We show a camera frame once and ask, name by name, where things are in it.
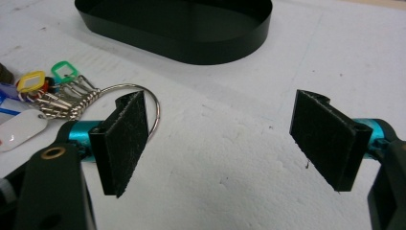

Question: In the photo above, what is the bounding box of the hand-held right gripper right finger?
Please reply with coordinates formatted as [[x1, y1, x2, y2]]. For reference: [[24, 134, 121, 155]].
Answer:
[[289, 89, 388, 193]]

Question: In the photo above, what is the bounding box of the wooden table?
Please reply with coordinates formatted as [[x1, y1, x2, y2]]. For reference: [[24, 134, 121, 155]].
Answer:
[[338, 0, 406, 12]]

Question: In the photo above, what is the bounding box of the key bunch with coloured tags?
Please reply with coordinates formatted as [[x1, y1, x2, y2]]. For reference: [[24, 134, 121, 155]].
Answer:
[[0, 60, 161, 153]]

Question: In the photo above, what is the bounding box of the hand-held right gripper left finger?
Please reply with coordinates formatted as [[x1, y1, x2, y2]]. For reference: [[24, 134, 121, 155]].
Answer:
[[68, 90, 150, 198]]

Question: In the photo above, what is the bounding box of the black oval tray with hanger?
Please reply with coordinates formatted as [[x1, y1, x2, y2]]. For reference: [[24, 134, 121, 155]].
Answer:
[[74, 0, 274, 66]]

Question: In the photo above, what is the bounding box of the white foam mat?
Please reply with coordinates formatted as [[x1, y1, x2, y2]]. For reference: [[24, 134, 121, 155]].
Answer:
[[0, 0, 406, 230]]

